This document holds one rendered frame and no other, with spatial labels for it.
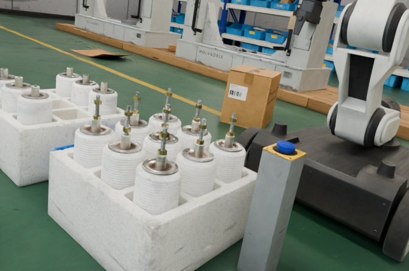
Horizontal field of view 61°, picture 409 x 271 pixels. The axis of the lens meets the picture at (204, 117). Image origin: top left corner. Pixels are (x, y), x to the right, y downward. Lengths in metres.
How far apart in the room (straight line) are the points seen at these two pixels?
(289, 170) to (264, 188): 0.08
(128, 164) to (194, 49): 2.81
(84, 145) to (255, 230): 0.44
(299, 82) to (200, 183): 2.15
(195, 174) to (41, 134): 0.52
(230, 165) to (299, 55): 2.13
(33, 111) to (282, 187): 0.74
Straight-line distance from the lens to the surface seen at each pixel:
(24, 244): 0.95
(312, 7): 1.33
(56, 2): 7.52
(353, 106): 1.26
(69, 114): 1.30
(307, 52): 2.90
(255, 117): 1.90
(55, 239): 0.95
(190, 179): 0.79
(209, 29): 3.62
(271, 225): 0.80
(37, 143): 1.13
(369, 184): 1.08
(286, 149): 0.75
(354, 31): 1.16
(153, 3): 4.13
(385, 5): 1.16
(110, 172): 0.80
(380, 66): 1.16
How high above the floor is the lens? 0.57
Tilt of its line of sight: 17 degrees down
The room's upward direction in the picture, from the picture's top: 9 degrees clockwise
